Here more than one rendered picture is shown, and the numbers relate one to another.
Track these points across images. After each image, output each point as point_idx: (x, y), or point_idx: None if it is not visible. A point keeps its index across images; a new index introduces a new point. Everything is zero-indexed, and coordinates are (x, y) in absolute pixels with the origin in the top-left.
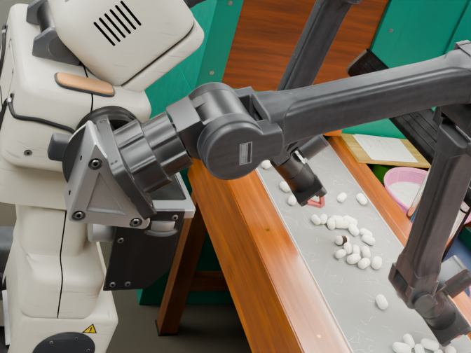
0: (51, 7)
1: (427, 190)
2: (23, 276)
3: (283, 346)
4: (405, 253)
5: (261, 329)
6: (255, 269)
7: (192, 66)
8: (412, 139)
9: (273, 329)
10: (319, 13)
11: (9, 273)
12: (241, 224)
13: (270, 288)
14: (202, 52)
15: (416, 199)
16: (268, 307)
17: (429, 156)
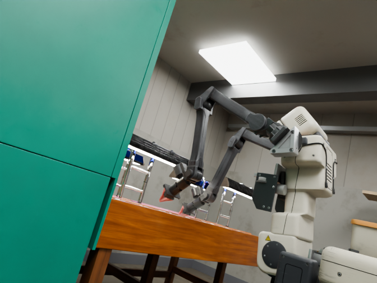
0: (324, 135)
1: (228, 164)
2: (311, 231)
3: (219, 237)
4: (217, 186)
5: (206, 245)
6: (197, 229)
7: (106, 158)
8: (169, 159)
9: (214, 237)
10: (207, 120)
11: (299, 254)
12: (181, 220)
13: (208, 227)
14: (125, 145)
15: (123, 189)
16: (208, 234)
17: (176, 163)
